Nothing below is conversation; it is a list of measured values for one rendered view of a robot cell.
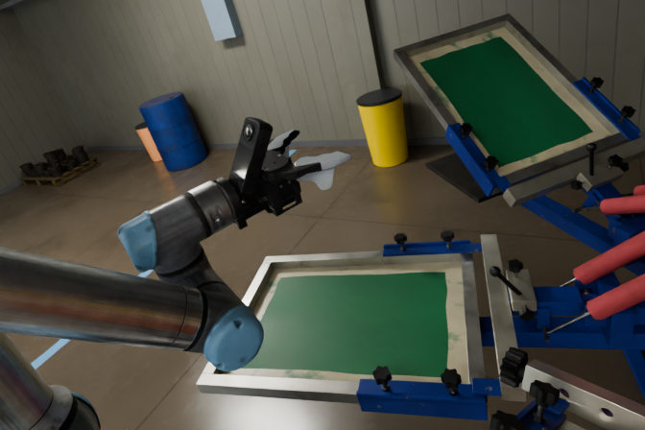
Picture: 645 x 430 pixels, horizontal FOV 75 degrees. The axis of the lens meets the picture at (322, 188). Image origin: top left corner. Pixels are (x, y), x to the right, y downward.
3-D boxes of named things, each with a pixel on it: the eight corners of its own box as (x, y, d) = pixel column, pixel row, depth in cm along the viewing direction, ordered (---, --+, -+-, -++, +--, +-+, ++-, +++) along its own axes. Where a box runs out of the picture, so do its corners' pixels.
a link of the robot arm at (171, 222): (134, 266, 63) (107, 219, 59) (201, 230, 68) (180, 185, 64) (147, 288, 57) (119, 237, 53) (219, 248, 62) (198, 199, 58)
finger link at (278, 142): (289, 153, 82) (271, 179, 74) (282, 126, 78) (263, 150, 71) (303, 153, 81) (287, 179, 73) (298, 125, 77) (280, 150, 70)
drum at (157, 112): (217, 152, 624) (192, 88, 580) (186, 172, 578) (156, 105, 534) (188, 152, 658) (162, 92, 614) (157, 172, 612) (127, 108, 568)
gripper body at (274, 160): (282, 184, 76) (223, 216, 70) (272, 142, 71) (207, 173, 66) (306, 201, 70) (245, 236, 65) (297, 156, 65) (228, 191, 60)
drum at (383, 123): (418, 150, 458) (408, 85, 426) (403, 169, 426) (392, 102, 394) (378, 150, 483) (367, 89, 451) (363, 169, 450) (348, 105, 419)
